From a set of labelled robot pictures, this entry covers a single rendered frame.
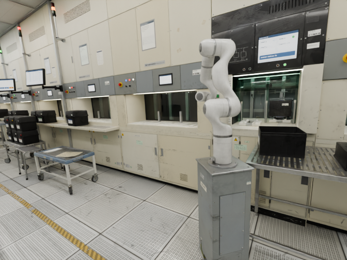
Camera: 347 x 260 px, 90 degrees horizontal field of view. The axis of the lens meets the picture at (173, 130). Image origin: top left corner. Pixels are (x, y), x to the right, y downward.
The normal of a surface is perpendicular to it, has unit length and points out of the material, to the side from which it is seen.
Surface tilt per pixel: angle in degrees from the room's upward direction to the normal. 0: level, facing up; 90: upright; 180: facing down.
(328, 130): 90
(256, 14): 90
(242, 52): 90
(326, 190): 90
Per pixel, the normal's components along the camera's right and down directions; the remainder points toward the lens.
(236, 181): 0.22, 0.17
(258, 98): -0.54, 0.18
